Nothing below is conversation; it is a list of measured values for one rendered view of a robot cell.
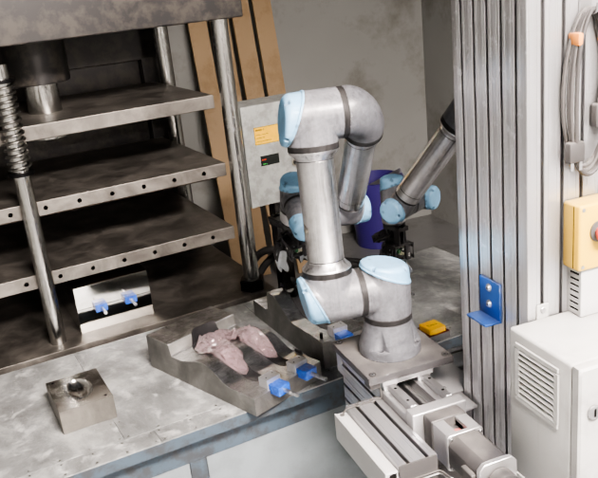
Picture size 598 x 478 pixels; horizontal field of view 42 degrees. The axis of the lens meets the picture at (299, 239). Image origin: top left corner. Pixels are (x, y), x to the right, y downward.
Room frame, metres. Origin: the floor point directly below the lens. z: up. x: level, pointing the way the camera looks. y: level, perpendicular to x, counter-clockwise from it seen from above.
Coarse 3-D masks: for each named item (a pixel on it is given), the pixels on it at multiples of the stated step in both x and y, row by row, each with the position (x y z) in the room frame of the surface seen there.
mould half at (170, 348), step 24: (216, 312) 2.32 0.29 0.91; (168, 336) 2.18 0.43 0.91; (168, 360) 2.13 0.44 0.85; (192, 360) 2.04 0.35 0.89; (216, 360) 2.01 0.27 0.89; (264, 360) 2.04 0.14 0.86; (312, 360) 2.02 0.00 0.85; (192, 384) 2.05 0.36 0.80; (216, 384) 1.96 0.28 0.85; (240, 384) 1.93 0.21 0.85; (240, 408) 1.89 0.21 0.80; (264, 408) 1.86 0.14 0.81
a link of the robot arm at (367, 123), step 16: (352, 96) 1.68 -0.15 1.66; (368, 96) 1.71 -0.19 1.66; (352, 112) 1.67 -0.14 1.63; (368, 112) 1.68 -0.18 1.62; (352, 128) 1.67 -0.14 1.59; (368, 128) 1.69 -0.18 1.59; (352, 144) 1.75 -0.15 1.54; (368, 144) 1.74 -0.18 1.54; (352, 160) 1.79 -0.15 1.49; (368, 160) 1.80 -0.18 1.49; (352, 176) 1.83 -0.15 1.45; (368, 176) 1.85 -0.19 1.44; (352, 192) 1.86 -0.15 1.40; (352, 208) 1.90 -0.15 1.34; (368, 208) 1.94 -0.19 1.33; (352, 224) 1.96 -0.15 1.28
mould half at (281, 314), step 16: (256, 304) 2.49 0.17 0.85; (272, 304) 2.36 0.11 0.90; (288, 304) 2.32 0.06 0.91; (272, 320) 2.37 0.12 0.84; (288, 320) 2.26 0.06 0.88; (304, 320) 2.25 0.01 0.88; (352, 320) 2.20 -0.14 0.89; (288, 336) 2.28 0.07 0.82; (304, 336) 2.17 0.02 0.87; (304, 352) 2.18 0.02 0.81; (320, 352) 2.08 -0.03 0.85
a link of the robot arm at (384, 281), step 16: (368, 256) 1.74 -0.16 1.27; (384, 256) 1.74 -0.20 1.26; (368, 272) 1.66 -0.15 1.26; (384, 272) 1.64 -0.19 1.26; (400, 272) 1.65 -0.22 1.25; (368, 288) 1.64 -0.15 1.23; (384, 288) 1.64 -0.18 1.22; (400, 288) 1.65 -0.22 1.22; (368, 304) 1.63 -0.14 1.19; (384, 304) 1.64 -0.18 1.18; (400, 304) 1.65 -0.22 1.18; (384, 320) 1.64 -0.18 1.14
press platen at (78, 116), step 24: (72, 96) 3.26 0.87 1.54; (96, 96) 3.17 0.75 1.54; (120, 96) 3.09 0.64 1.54; (144, 96) 3.01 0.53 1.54; (168, 96) 2.94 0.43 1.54; (192, 96) 2.87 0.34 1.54; (24, 120) 2.70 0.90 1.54; (48, 120) 2.63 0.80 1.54; (72, 120) 2.63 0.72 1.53; (96, 120) 2.66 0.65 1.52; (120, 120) 2.70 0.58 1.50; (0, 144) 2.52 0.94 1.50
